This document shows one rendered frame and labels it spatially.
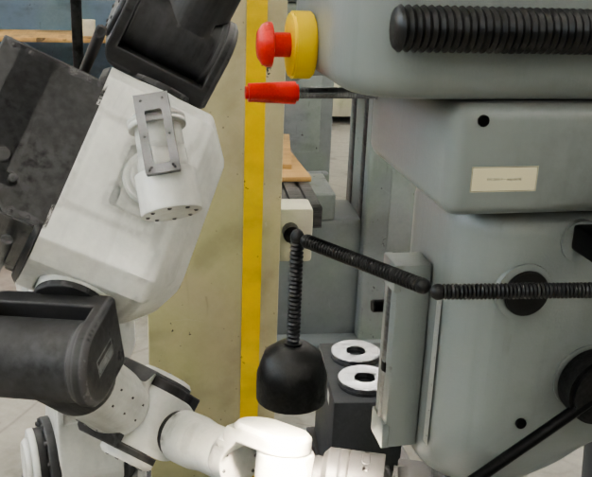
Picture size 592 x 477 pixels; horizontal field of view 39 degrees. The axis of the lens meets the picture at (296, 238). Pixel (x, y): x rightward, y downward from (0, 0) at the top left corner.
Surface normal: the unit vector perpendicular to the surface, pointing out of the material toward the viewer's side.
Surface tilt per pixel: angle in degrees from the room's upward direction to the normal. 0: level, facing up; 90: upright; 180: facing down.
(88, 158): 59
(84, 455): 81
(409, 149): 90
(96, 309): 11
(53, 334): 22
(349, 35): 90
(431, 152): 90
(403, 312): 90
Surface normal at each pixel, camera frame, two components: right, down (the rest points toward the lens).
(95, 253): 0.40, -0.22
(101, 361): 0.99, 0.04
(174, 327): 0.20, 0.33
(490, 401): -0.10, 0.33
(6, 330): -0.07, -0.75
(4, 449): 0.04, -0.94
